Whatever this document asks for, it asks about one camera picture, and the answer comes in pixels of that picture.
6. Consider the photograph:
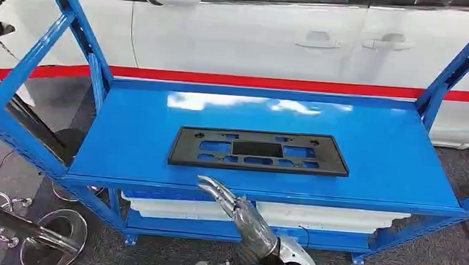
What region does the white car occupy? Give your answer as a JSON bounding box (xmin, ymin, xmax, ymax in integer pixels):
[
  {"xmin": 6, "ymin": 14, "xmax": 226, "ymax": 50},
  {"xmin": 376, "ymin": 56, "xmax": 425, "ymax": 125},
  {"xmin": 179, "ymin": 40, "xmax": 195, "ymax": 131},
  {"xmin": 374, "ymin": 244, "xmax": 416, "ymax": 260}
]
[{"xmin": 0, "ymin": 0, "xmax": 469, "ymax": 151}]

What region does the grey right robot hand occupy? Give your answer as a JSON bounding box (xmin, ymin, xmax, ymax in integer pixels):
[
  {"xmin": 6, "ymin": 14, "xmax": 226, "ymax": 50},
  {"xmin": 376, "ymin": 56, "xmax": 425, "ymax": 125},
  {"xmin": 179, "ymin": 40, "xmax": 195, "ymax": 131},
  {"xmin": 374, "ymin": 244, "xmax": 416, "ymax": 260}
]
[{"xmin": 191, "ymin": 175, "xmax": 285, "ymax": 265}]

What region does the blue metal shelving rack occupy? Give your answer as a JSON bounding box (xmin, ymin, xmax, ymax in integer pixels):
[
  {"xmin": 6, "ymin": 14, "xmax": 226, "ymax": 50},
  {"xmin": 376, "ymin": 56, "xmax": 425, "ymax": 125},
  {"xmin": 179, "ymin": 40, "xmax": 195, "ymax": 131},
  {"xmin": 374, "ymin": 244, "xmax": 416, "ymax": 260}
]
[{"xmin": 0, "ymin": 0, "xmax": 469, "ymax": 265}]

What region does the white panel part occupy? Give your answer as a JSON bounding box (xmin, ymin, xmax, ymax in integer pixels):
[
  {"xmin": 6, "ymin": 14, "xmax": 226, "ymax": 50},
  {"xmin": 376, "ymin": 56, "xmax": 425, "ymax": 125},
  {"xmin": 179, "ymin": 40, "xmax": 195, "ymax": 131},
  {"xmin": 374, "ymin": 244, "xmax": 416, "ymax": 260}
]
[{"xmin": 120, "ymin": 190, "xmax": 412, "ymax": 238}]

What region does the black plastic plate frame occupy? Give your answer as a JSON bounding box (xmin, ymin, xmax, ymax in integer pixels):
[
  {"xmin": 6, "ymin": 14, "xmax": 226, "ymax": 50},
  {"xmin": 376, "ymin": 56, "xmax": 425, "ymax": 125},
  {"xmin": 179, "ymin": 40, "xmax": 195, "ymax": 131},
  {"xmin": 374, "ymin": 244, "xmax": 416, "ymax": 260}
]
[{"xmin": 167, "ymin": 124, "xmax": 352, "ymax": 179}]

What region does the white car door handle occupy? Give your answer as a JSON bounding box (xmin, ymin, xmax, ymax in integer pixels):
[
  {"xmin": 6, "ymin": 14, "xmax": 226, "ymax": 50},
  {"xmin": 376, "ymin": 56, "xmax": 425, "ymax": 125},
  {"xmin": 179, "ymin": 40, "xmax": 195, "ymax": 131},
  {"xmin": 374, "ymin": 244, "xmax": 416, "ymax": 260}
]
[
  {"xmin": 294, "ymin": 29, "xmax": 342, "ymax": 52},
  {"xmin": 362, "ymin": 30, "xmax": 416, "ymax": 53}
]

